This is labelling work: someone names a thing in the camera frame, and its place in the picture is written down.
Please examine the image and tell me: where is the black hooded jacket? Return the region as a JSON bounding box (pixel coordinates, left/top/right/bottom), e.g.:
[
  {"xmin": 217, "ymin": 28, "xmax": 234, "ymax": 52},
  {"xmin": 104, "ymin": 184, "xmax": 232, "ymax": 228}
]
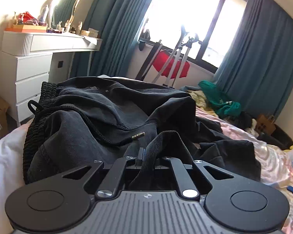
[{"xmin": 22, "ymin": 77, "xmax": 261, "ymax": 189}]

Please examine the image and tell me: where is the yellow clothes pile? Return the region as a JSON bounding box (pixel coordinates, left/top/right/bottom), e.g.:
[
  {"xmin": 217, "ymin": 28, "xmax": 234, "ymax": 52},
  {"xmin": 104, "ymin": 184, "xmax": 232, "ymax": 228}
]
[{"xmin": 187, "ymin": 90, "xmax": 213, "ymax": 112}]

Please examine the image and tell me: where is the green garment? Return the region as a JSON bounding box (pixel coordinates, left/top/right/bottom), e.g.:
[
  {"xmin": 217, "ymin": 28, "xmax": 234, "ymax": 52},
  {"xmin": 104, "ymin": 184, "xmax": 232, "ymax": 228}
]
[{"xmin": 198, "ymin": 80, "xmax": 242, "ymax": 118}]

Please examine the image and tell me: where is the pink floral bed sheet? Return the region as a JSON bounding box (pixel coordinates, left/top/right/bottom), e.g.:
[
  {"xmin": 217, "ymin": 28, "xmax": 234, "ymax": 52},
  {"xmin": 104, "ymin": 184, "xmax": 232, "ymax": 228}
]
[{"xmin": 0, "ymin": 74, "xmax": 293, "ymax": 234}]

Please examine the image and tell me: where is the brown paper bag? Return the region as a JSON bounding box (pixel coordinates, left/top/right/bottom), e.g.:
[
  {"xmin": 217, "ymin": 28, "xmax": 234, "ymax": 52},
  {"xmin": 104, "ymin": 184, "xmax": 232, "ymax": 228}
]
[{"xmin": 255, "ymin": 114, "xmax": 276, "ymax": 135}]

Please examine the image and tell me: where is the black armchair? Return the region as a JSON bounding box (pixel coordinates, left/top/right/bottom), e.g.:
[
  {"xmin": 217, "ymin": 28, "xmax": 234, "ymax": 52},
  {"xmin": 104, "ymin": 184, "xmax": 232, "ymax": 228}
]
[{"xmin": 257, "ymin": 125, "xmax": 293, "ymax": 151}]

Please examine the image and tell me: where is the white folded ironing board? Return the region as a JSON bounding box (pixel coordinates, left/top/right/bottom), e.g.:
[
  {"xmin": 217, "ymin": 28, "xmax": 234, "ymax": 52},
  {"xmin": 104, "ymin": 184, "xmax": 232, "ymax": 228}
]
[{"xmin": 135, "ymin": 40, "xmax": 162, "ymax": 81}]

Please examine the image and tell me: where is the red cloth on rack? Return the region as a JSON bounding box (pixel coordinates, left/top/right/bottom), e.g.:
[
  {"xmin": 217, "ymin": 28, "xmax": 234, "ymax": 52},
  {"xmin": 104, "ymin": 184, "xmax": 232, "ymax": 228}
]
[{"xmin": 152, "ymin": 50, "xmax": 190, "ymax": 79}]

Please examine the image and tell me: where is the right teal curtain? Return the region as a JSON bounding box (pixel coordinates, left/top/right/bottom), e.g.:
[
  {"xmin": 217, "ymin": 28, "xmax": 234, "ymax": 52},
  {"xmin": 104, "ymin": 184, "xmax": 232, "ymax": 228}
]
[{"xmin": 214, "ymin": 0, "xmax": 293, "ymax": 117}]

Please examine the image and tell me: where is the teal curtain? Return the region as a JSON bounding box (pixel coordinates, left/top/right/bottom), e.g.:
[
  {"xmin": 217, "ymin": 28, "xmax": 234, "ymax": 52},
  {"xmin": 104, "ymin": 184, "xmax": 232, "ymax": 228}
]
[
  {"xmin": 70, "ymin": 0, "xmax": 152, "ymax": 77},
  {"xmin": 214, "ymin": 0, "xmax": 293, "ymax": 117}
]

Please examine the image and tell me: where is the white dressing table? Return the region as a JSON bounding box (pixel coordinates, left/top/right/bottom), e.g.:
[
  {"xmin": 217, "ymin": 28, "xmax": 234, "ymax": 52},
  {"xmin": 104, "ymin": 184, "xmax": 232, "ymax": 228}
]
[{"xmin": 0, "ymin": 31, "xmax": 102, "ymax": 124}]

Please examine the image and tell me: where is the dark framed window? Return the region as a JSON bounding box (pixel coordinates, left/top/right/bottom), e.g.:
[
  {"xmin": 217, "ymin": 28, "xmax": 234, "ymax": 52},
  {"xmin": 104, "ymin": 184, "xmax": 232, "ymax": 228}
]
[{"xmin": 140, "ymin": 0, "xmax": 247, "ymax": 73}]

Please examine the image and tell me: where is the left teal curtain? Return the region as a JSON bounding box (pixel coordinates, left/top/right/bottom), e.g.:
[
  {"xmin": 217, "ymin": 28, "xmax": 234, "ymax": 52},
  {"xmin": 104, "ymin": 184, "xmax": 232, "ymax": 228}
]
[{"xmin": 70, "ymin": 0, "xmax": 152, "ymax": 77}]

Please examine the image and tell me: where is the orange box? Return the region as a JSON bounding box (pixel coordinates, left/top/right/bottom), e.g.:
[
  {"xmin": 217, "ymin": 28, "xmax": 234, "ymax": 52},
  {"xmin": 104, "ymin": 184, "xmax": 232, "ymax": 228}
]
[{"xmin": 5, "ymin": 24, "xmax": 47, "ymax": 33}]

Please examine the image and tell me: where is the vanity mirror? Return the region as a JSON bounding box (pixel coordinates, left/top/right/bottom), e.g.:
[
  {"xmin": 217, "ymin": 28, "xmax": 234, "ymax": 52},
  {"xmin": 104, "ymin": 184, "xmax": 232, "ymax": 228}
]
[{"xmin": 38, "ymin": 0, "xmax": 80, "ymax": 29}]

